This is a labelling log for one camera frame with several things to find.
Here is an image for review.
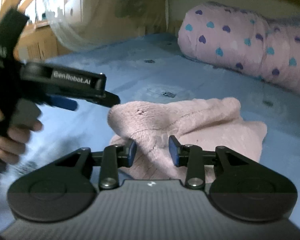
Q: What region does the pink heart-print rolled quilt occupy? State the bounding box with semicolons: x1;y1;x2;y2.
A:
177;1;300;98

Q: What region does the white cabinet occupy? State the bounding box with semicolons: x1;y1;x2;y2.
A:
64;0;91;22

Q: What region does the blue dandelion-print bed sheet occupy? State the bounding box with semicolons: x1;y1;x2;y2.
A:
0;33;300;233

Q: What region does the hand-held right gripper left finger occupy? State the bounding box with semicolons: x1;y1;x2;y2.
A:
55;140;137;190

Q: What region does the pink fleece garment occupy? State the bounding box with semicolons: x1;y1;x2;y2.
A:
107;97;268;183

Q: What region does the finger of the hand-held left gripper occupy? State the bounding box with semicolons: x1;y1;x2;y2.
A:
46;94;78;111
84;91;121;108

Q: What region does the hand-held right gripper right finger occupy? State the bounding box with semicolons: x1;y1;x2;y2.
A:
168;135;256;190

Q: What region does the translucent mosquito net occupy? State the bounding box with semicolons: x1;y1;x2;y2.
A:
39;0;167;53

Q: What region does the person's left hand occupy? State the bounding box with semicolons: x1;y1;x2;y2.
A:
0;97;43;166

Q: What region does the wooden furniture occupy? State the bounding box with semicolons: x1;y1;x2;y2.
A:
0;0;65;62

